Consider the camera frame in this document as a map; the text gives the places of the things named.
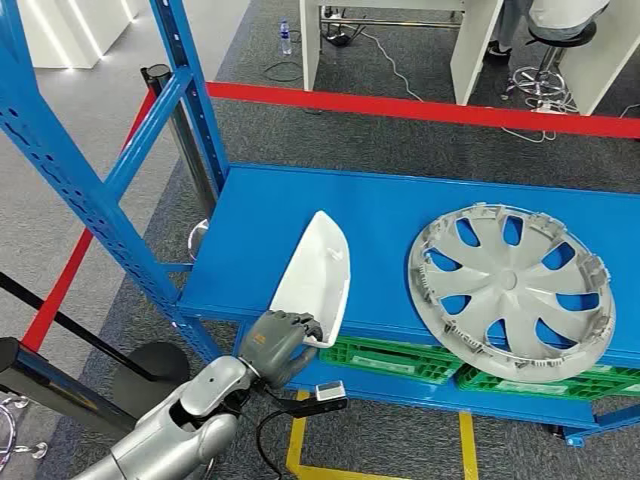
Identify red barrier belt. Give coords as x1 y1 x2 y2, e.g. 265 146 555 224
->
205 81 640 141
21 89 158 354

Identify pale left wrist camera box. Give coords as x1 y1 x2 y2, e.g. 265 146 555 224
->
315 380 348 403

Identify white floor cable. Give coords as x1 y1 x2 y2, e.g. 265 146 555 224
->
500 92 583 145
356 29 427 105

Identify black floor cable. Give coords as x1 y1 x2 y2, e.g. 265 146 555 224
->
262 58 305 85

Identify silver wheel hubcap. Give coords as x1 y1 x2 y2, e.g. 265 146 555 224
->
407 202 617 385

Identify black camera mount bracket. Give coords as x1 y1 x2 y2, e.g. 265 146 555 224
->
263 390 349 420

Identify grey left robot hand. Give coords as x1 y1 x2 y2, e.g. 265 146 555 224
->
238 309 325 391

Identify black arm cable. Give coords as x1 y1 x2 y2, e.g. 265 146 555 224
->
255 407 302 480

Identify white desk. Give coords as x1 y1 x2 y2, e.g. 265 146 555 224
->
299 0 505 107
557 0 640 118

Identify person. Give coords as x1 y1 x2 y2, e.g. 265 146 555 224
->
482 0 611 68

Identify white plastic mirror cover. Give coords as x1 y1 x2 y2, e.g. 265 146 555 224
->
269 210 352 350

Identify blue metal shelf rack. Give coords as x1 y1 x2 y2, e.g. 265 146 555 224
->
0 0 640 448

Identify white lit plinth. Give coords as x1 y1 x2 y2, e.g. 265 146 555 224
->
17 0 151 72

